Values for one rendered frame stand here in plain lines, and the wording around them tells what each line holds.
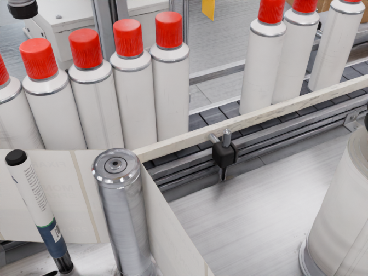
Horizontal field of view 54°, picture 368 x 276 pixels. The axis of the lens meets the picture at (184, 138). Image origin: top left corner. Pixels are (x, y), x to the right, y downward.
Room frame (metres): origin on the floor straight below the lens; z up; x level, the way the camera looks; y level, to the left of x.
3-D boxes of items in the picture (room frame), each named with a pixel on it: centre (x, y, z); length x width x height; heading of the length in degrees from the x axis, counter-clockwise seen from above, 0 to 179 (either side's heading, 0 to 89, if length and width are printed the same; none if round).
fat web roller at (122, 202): (0.19, 0.05, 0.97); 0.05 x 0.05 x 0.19
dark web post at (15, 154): (0.20, 0.14, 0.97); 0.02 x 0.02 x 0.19
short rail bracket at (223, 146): (0.37, -0.06, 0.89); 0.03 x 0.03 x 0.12; 26
